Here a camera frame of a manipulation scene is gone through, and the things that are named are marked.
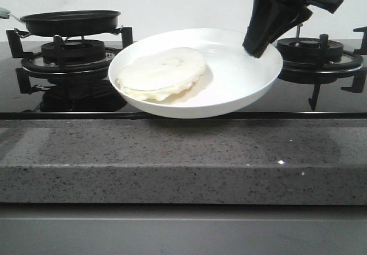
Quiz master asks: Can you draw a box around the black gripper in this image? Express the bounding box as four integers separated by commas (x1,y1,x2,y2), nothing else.
243,0,343,58

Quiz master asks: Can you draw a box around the white plate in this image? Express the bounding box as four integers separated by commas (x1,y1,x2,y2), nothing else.
108,29,283,119

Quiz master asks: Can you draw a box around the right black pan support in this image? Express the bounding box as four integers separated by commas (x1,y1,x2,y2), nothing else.
278,26,366,111

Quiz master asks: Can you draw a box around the fried egg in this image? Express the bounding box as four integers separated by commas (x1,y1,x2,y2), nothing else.
117,47,206,101

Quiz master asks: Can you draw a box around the right black gas burner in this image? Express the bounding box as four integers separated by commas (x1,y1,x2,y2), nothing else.
276,37,343,63

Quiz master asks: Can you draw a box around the black gas burner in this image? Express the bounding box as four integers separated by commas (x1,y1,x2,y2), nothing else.
41,40,106,64
276,37,343,63

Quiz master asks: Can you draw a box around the black frying pan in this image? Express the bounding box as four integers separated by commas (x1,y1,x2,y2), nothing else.
19,10,121,37

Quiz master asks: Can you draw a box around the wire pan reducer ring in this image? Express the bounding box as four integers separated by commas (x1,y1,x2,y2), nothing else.
13,25,124,44

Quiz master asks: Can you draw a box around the black glass cooktop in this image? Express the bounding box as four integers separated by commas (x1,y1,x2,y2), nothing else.
1,42,366,120

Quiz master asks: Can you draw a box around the black pan support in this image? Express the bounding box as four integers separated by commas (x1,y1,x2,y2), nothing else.
278,26,366,111
6,29,121,93

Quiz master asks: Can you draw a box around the left black gas burner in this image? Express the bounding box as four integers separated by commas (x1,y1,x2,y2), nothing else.
41,40,106,64

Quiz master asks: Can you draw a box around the left black pan support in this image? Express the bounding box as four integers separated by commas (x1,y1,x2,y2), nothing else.
6,29,121,93

